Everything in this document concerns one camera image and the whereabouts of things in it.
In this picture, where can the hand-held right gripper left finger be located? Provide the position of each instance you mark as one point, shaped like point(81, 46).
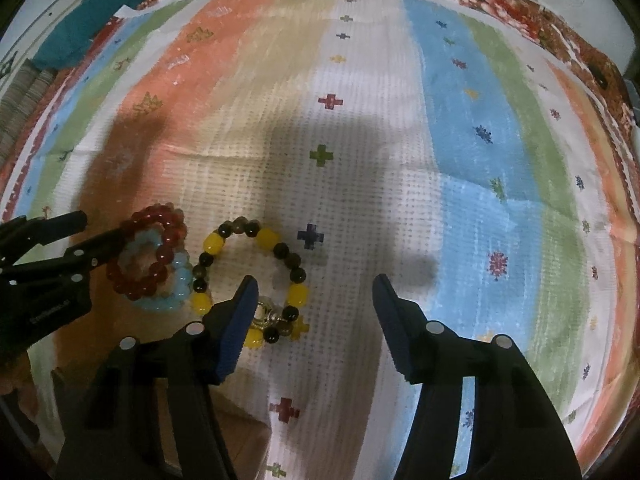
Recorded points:
point(235, 332)

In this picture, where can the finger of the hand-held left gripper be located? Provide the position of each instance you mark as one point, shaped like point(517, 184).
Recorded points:
point(112, 247)
point(45, 232)

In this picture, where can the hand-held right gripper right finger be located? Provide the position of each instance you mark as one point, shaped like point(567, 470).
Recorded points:
point(395, 327)

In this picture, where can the striped colourful blanket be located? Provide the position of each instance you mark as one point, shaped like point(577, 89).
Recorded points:
point(375, 135)

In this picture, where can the teal pillow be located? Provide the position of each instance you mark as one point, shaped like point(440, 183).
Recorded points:
point(80, 30)

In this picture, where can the white headboard panel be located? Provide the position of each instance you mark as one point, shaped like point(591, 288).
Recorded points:
point(45, 0)

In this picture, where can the small black item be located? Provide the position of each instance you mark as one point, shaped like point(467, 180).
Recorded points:
point(598, 73)

